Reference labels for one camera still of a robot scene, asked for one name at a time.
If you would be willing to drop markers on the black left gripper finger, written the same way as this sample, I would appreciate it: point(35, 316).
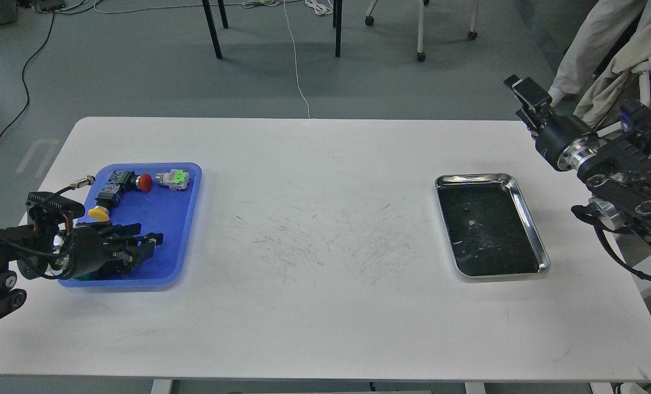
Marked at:
point(118, 233)
point(130, 251)

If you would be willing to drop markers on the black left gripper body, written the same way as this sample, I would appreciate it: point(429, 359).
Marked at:
point(90, 250)

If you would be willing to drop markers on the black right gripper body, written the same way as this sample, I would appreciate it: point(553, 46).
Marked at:
point(566, 142)

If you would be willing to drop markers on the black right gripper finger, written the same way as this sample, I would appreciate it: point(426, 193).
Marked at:
point(534, 124)
point(535, 100)

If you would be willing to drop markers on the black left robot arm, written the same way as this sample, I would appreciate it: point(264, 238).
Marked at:
point(50, 246)

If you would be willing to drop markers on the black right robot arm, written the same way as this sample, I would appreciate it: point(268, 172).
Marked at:
point(615, 168)

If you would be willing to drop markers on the blue plastic tray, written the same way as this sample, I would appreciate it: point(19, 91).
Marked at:
point(161, 210)

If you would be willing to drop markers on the silver metal tray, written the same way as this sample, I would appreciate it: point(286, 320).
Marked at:
point(497, 240)

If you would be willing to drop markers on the green grey connector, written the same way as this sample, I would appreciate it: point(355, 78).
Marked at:
point(176, 179)

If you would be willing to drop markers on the white chair with beige cloth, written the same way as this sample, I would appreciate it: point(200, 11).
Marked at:
point(631, 61)

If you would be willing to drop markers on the person legs with sneakers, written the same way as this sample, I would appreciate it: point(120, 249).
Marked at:
point(598, 33)

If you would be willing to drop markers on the white rolling chair base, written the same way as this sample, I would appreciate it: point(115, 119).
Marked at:
point(472, 33)

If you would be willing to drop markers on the black chair legs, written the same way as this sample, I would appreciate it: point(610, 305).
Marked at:
point(267, 29)

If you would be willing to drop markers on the yellow push button switch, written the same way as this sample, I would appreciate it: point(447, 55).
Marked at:
point(108, 198)

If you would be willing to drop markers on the red push button switch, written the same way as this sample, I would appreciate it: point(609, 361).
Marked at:
point(129, 180)

